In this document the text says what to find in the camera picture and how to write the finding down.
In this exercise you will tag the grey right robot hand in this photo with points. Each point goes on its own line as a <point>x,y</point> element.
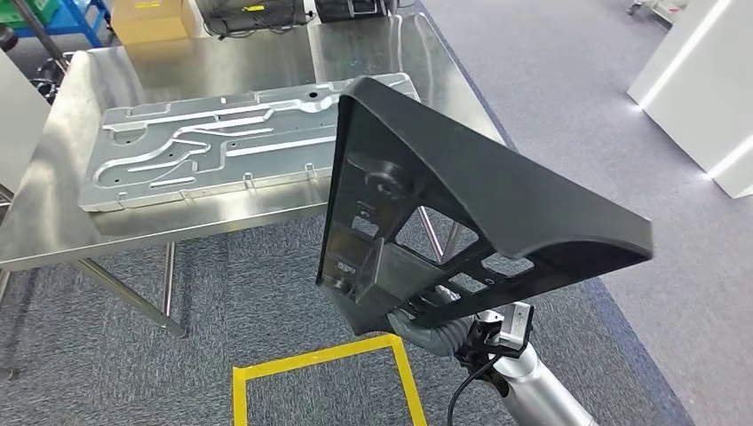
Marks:
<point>447,297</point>

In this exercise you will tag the black plastic plate part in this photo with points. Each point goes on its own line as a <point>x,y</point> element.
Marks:
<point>470,176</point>

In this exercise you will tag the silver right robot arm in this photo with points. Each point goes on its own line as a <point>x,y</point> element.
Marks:
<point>541,394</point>

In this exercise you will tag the steel workbench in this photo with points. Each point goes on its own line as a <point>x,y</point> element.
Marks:
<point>206,64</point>

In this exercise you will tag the stamped galvanized metal plate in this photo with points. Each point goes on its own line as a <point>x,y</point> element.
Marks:
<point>206,153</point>

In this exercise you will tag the black device yellow label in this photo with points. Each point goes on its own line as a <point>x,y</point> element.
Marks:
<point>353,10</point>

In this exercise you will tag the white cabinet with light strips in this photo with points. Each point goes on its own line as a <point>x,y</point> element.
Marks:
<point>694,88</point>

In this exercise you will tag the cardboard box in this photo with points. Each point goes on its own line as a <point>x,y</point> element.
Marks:
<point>153,23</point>

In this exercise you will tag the white partition panel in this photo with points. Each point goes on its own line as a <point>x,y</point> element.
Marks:
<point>20,117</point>

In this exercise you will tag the blue cart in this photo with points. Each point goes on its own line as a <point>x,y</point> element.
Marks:
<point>70,17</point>

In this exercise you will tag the black pole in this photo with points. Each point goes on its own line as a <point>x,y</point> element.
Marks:
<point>40,32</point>

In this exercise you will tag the black round stool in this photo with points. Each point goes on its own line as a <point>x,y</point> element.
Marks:
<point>7,38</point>

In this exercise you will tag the green plastic crate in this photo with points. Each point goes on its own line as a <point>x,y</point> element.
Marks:
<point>23,12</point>

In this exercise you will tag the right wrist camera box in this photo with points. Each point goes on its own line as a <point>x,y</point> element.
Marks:
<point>515,326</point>

